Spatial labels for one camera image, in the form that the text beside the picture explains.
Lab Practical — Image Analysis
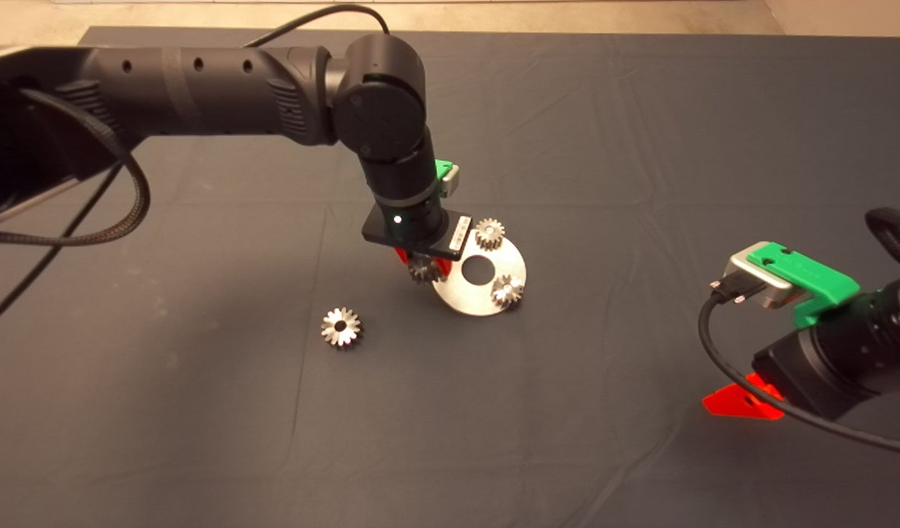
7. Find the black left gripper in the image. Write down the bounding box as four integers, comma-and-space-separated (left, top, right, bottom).
362, 204, 472, 279

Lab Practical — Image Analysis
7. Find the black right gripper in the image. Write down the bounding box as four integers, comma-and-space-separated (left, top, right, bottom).
702, 329, 868, 420

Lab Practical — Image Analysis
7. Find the smaller steel gear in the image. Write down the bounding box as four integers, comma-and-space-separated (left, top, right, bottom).
475, 219, 506, 252
408, 253, 442, 285
491, 275, 525, 309

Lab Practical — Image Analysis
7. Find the larger steel gear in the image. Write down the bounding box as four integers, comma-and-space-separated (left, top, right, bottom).
321, 307, 364, 349

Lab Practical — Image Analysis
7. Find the round metal plate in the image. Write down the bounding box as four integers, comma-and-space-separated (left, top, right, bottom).
431, 229, 527, 318

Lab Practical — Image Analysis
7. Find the dark grey table cloth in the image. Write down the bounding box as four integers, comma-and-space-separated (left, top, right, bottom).
0, 26, 900, 528

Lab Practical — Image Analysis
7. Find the black right camera cable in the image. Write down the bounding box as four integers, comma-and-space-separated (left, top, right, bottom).
698, 276, 900, 457

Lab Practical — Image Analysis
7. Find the silver right camera box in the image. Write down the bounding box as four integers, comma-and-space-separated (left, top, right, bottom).
727, 247, 799, 310

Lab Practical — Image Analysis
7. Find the green right camera mount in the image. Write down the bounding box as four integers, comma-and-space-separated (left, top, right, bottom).
758, 241, 861, 329

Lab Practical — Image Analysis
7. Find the braided black right cable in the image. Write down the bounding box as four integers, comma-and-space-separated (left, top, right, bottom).
866, 207, 900, 259

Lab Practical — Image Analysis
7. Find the braided black cable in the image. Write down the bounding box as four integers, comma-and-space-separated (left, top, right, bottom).
866, 207, 900, 259
0, 88, 151, 246

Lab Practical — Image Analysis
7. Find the braided black left cable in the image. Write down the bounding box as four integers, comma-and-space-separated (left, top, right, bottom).
0, 88, 151, 246

